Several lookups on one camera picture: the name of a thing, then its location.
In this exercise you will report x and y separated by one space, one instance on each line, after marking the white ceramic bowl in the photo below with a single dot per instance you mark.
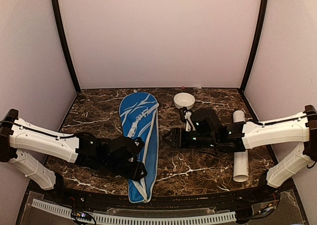
184 100

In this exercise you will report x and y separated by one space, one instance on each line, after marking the small circuit board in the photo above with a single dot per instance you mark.
80 216

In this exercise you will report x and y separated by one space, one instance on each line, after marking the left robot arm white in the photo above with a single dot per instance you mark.
18 138

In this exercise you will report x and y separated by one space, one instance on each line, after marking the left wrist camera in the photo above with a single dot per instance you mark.
138 145

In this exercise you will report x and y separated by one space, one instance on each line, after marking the black vertical frame post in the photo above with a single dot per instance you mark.
254 47
64 45

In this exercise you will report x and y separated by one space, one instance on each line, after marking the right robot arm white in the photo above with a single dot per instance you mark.
207 131

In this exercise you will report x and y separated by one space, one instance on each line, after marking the black vertical frame post left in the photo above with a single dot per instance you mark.
64 45

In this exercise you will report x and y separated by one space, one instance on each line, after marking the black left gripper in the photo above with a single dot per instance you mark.
134 173

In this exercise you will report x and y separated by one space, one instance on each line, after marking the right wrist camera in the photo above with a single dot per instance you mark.
185 115

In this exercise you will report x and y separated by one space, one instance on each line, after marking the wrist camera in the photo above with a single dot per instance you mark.
138 145
185 115

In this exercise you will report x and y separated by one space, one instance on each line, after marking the black vertical frame post right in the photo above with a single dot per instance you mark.
254 47

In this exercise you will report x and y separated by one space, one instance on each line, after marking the white cable duct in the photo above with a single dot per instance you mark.
130 218

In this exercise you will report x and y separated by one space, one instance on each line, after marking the white shuttlecock tube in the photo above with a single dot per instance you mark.
241 163

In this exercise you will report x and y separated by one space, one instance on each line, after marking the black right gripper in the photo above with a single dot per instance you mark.
178 140

